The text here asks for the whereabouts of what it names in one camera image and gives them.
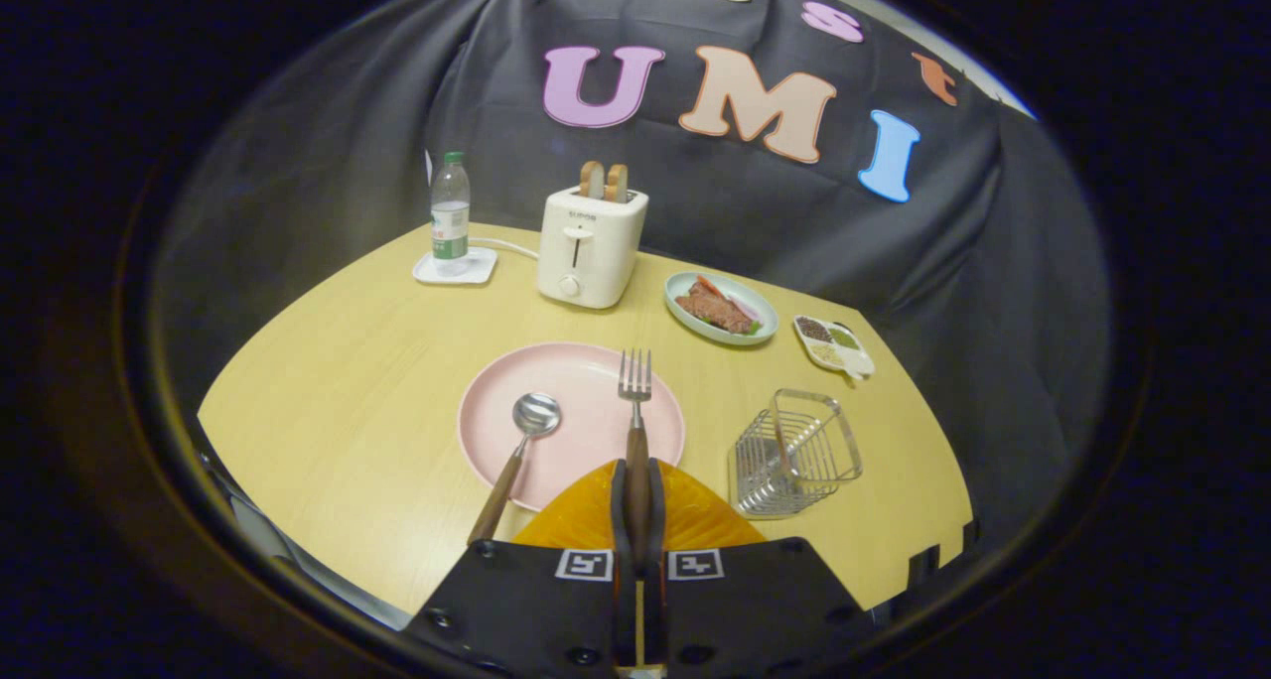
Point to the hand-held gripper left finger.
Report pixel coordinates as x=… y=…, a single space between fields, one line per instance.
x=536 y=610

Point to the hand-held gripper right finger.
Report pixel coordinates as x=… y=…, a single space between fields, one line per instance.
x=755 y=610

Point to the pink round plate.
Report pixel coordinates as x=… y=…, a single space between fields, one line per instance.
x=576 y=381

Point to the white divided seasoning dish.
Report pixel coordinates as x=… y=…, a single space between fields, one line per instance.
x=834 y=348

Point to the light green plate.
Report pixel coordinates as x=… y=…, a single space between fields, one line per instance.
x=763 y=310

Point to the brown steak slice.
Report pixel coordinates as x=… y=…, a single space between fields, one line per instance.
x=715 y=312

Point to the pink onion slice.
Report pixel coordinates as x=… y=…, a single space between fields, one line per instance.
x=745 y=308

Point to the red tomato slice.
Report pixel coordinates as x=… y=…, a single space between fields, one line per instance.
x=709 y=286

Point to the white square coaster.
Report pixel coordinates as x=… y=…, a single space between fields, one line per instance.
x=483 y=267

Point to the white toaster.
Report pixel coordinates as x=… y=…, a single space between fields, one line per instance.
x=606 y=252

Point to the clear plastic water bottle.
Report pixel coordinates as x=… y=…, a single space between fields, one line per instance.
x=450 y=212

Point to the toasted bread slice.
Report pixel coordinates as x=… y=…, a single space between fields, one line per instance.
x=592 y=180
x=618 y=184

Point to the black backdrop cloth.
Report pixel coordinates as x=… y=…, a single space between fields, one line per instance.
x=298 y=163

